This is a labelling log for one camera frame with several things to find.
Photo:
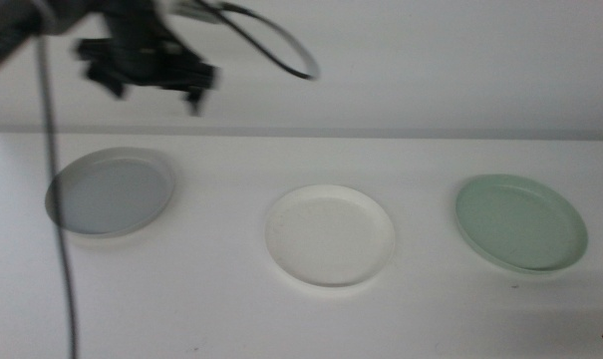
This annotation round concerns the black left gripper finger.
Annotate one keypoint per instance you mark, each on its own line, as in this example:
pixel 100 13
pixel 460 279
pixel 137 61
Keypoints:
pixel 195 100
pixel 109 80

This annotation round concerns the grey shallow bowl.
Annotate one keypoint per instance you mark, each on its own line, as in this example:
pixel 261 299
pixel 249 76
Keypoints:
pixel 114 194

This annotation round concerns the green shallow bowl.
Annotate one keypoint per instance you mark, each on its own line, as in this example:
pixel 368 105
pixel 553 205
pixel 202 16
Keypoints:
pixel 520 224

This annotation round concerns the white shallow bowl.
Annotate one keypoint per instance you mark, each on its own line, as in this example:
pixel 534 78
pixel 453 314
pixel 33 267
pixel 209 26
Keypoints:
pixel 331 234

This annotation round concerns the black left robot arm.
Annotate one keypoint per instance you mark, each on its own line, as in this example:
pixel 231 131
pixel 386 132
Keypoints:
pixel 12 25

